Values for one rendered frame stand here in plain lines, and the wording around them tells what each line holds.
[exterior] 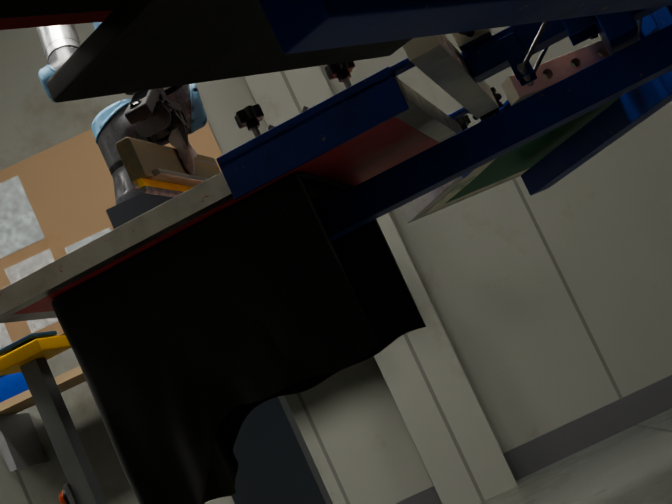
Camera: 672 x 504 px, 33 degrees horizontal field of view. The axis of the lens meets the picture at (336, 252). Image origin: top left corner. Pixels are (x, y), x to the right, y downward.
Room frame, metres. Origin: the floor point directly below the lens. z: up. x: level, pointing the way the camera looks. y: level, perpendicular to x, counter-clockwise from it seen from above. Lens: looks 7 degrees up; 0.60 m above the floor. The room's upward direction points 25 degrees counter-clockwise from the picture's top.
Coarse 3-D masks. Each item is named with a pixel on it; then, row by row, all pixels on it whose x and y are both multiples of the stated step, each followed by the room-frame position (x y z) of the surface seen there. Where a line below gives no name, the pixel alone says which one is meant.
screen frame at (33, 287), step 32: (416, 96) 1.76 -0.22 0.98; (416, 128) 1.87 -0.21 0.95; (448, 128) 2.00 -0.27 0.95; (192, 192) 1.73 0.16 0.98; (224, 192) 1.72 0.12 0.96; (128, 224) 1.76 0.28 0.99; (160, 224) 1.75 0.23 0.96; (64, 256) 1.79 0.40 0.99; (96, 256) 1.78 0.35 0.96; (32, 288) 1.80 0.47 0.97; (0, 320) 1.86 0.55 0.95
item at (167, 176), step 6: (156, 174) 1.88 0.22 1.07; (162, 174) 1.89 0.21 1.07; (168, 174) 1.91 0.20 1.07; (174, 174) 1.94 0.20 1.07; (180, 174) 1.97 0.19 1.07; (186, 174) 1.99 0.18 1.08; (156, 180) 1.91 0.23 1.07; (162, 180) 1.93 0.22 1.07; (168, 180) 1.95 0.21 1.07; (174, 180) 1.97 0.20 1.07; (180, 180) 1.98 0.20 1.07; (186, 180) 2.00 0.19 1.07; (192, 180) 2.02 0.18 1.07; (198, 180) 2.04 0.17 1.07; (204, 180) 2.07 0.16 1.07; (138, 186) 1.90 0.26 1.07; (192, 186) 2.06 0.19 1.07
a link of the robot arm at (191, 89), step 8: (168, 88) 2.50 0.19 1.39; (176, 88) 2.51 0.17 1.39; (184, 88) 2.53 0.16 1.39; (192, 88) 2.54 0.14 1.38; (168, 96) 2.51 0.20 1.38; (176, 96) 2.52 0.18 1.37; (184, 96) 2.53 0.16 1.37; (192, 96) 2.53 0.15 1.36; (184, 104) 2.53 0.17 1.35; (192, 104) 2.53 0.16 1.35; (200, 104) 2.54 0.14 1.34; (184, 112) 2.54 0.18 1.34; (192, 112) 2.54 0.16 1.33; (200, 112) 2.55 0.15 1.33; (184, 120) 2.55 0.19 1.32; (192, 120) 2.55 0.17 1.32; (200, 120) 2.56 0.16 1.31; (192, 128) 2.57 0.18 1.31
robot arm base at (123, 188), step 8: (120, 160) 2.53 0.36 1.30; (112, 168) 2.55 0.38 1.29; (120, 168) 2.54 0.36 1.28; (112, 176) 2.57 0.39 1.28; (120, 176) 2.54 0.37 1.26; (128, 176) 2.52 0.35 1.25; (120, 184) 2.55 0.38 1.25; (128, 184) 2.52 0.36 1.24; (120, 192) 2.55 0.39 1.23; (128, 192) 2.52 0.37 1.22; (136, 192) 2.51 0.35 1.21; (120, 200) 2.54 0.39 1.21
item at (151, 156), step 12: (120, 144) 1.86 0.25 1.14; (132, 144) 1.86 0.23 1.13; (144, 144) 1.90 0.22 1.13; (156, 144) 1.96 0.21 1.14; (120, 156) 1.86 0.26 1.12; (132, 156) 1.86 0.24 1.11; (144, 156) 1.88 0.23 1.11; (156, 156) 1.93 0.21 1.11; (168, 156) 1.99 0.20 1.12; (204, 156) 2.17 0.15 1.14; (132, 168) 1.86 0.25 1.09; (144, 168) 1.86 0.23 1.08; (156, 168) 1.91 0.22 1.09; (168, 168) 1.96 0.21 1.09; (180, 168) 2.02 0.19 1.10; (204, 168) 2.14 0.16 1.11; (216, 168) 2.21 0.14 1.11; (132, 180) 1.86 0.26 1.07
